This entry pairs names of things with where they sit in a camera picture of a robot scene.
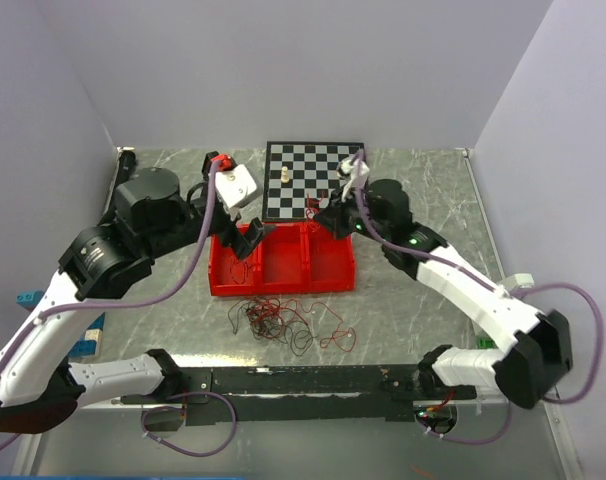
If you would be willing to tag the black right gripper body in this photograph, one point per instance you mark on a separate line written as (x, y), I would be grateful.
(347, 215)

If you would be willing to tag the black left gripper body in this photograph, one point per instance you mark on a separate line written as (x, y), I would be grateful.
(228, 231)

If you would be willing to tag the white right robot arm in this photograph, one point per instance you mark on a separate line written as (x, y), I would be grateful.
(532, 350)

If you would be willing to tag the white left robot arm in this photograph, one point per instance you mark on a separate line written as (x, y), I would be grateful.
(39, 387)

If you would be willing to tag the red three-compartment plastic tray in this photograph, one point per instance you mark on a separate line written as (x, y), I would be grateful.
(296, 258)

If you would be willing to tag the black and grey chessboard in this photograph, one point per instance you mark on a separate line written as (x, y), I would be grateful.
(313, 176)

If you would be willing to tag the white chess piece left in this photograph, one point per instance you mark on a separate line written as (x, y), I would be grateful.
(285, 178)

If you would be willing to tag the black marker with orange cap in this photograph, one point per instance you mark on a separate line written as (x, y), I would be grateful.
(126, 166)

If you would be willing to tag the green small toy block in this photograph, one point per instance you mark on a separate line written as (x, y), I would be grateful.
(485, 343)

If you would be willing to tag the grey and blue toy block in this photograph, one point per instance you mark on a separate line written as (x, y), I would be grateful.
(88, 345)

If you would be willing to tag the blue and brown toy block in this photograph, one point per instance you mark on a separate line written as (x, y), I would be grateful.
(29, 300)

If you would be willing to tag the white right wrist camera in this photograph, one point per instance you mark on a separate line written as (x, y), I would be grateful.
(355, 171)

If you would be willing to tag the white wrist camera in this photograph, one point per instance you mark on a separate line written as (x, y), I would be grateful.
(355, 171)
(236, 185)

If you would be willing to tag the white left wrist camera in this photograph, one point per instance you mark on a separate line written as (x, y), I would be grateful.
(236, 185)

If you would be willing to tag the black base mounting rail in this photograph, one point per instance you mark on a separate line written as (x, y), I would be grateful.
(281, 393)

